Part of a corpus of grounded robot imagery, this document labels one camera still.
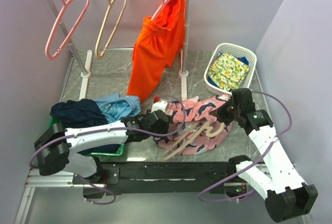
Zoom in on beige hanger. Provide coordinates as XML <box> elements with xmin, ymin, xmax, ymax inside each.
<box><xmin>155</xmin><ymin>121</ymin><xmax>231</xmax><ymax>161</ymax></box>
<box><xmin>94</xmin><ymin>0</ymin><xmax>128</xmax><ymax>59</ymax></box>

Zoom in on pink patterned shorts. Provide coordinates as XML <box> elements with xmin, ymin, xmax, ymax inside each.
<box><xmin>153</xmin><ymin>94</ymin><xmax>232</xmax><ymax>144</ymax></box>

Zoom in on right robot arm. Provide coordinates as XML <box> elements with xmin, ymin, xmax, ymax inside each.
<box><xmin>199</xmin><ymin>88</ymin><xmax>318</xmax><ymax>222</ymax></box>

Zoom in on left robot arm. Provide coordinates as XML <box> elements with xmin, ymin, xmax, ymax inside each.
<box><xmin>30</xmin><ymin>110</ymin><xmax>172</xmax><ymax>184</ymax></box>

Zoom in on light blue shorts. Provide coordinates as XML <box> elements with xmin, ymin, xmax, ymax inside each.
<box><xmin>94</xmin><ymin>93</ymin><xmax>141</xmax><ymax>123</ymax></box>

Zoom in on orange shorts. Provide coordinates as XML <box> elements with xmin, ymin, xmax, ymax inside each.
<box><xmin>127</xmin><ymin>0</ymin><xmax>185</xmax><ymax>102</ymax></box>

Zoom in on pink hanger far left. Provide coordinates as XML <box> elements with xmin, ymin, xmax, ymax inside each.
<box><xmin>44</xmin><ymin>0</ymin><xmax>90</xmax><ymax>61</ymax></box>

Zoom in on lemon print cloth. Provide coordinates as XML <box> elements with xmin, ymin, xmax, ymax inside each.
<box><xmin>208</xmin><ymin>53</ymin><xmax>250</xmax><ymax>91</ymax></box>

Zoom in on blue cloth in basket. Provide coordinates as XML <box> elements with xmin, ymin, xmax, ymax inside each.
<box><xmin>217</xmin><ymin>52</ymin><xmax>249</xmax><ymax>65</ymax></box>

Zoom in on green plastic tray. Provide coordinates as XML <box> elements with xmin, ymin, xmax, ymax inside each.
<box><xmin>48</xmin><ymin>117</ymin><xmax>121</xmax><ymax>156</ymax></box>

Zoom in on navy blue garment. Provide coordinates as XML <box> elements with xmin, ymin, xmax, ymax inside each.
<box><xmin>50</xmin><ymin>99</ymin><xmax>117</xmax><ymax>155</ymax></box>

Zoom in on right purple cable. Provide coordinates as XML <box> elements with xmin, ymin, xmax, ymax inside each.
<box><xmin>198</xmin><ymin>90</ymin><xmax>293</xmax><ymax>203</ymax></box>

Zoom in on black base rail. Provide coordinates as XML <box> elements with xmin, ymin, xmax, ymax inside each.
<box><xmin>87</xmin><ymin>162</ymin><xmax>236</xmax><ymax>195</ymax></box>

